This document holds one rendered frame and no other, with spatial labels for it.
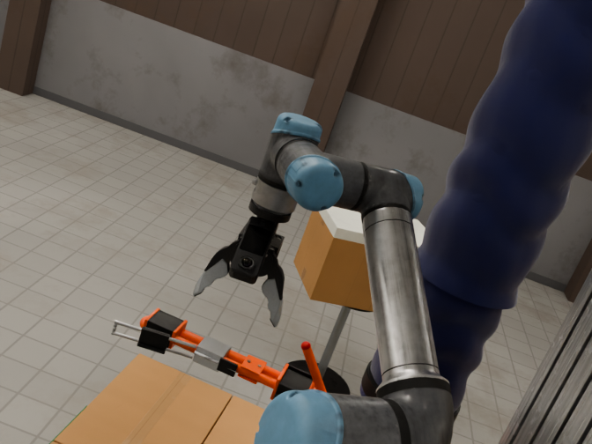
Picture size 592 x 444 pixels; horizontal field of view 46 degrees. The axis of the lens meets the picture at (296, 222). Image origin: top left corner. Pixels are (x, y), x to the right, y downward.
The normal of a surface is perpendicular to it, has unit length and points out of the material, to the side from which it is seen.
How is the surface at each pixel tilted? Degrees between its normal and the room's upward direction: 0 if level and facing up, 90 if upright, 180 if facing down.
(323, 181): 90
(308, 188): 90
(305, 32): 90
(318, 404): 6
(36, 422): 0
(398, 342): 58
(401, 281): 40
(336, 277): 90
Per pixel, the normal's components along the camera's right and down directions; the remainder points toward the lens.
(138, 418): 0.32, -0.88
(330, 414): 0.34, -0.73
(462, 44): -0.15, 0.30
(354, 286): 0.21, 0.41
